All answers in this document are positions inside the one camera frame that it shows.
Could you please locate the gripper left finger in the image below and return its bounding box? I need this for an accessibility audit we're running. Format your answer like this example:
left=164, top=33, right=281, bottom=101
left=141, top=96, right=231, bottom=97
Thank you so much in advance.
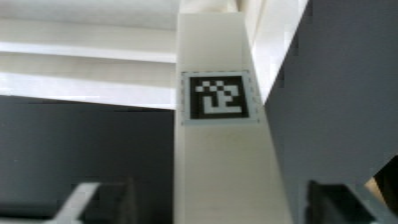
left=45, top=182, right=126, bottom=224

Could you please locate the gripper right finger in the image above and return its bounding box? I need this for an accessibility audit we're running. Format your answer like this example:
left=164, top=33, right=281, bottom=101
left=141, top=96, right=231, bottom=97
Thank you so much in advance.
left=304, top=180, right=398, bottom=224

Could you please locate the white desk top tray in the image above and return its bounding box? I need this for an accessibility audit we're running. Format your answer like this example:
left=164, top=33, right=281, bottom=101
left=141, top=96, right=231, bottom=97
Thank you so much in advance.
left=0, top=0, right=265, bottom=67

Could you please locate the white front fence bar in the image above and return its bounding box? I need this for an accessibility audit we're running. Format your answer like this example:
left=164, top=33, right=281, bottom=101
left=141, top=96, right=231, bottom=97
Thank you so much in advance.
left=0, top=53, right=176, bottom=109

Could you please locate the white right fence block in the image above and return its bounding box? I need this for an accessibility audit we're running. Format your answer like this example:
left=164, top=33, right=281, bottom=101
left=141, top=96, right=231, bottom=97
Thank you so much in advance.
left=253, top=0, right=309, bottom=100

